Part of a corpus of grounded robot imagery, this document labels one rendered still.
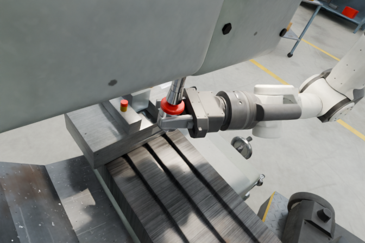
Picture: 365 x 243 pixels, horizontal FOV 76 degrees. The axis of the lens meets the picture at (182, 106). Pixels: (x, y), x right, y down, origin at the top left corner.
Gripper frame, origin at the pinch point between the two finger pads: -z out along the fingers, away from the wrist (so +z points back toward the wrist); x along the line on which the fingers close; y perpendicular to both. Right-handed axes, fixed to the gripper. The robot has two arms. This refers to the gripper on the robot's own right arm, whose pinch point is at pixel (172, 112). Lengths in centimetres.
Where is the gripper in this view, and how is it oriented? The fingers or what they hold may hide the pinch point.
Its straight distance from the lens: 47.2
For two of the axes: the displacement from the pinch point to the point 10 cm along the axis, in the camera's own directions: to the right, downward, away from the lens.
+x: 2.5, 6.9, -6.8
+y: -2.1, 7.2, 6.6
